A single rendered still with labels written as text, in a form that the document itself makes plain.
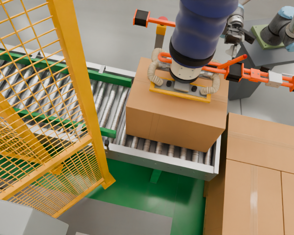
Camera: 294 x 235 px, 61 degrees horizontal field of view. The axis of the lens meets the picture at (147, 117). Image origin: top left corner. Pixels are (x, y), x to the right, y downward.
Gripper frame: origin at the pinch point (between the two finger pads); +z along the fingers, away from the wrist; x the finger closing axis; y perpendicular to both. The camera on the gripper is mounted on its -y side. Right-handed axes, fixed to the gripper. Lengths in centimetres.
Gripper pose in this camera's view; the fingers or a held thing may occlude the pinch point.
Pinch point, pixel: (238, 52)
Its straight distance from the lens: 150.7
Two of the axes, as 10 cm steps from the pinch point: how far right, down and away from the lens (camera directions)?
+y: -9.8, -2.0, 0.3
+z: -2.0, 8.6, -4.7
